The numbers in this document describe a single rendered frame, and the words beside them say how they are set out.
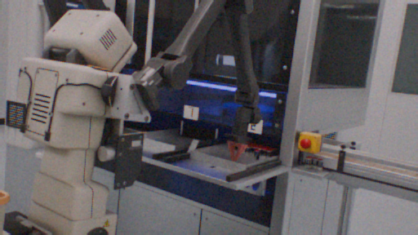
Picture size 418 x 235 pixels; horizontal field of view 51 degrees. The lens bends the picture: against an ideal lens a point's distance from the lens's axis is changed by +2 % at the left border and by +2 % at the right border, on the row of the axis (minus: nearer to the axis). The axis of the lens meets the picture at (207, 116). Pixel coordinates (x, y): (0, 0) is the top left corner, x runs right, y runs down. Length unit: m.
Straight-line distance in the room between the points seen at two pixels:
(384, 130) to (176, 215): 4.60
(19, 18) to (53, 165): 0.91
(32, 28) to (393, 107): 5.17
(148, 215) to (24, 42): 1.03
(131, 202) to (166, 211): 0.24
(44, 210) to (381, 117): 5.49
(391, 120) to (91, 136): 5.45
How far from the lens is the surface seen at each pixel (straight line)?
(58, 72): 1.20
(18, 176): 3.18
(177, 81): 1.18
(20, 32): 2.04
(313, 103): 1.90
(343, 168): 1.84
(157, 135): 2.07
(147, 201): 2.30
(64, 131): 1.19
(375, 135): 6.44
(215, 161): 1.66
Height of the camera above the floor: 1.30
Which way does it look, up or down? 8 degrees down
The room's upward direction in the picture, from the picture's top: 6 degrees clockwise
